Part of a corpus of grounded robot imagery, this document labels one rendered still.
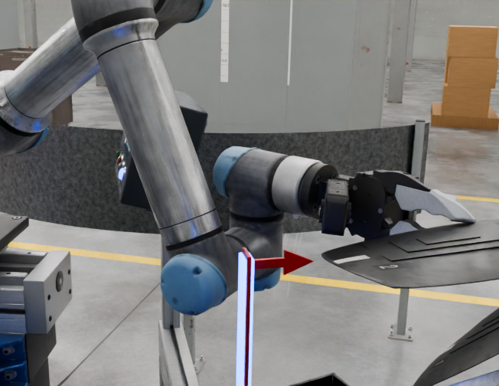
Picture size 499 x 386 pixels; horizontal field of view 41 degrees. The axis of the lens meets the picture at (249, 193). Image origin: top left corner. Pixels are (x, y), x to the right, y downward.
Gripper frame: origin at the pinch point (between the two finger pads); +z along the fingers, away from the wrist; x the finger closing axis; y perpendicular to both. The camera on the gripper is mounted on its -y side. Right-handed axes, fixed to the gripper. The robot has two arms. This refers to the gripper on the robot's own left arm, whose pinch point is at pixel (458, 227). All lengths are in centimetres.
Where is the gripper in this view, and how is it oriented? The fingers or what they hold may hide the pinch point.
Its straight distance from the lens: 75.5
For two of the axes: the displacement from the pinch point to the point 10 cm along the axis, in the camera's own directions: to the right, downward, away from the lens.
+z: 7.6, 1.9, -6.2
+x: -0.9, 9.8, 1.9
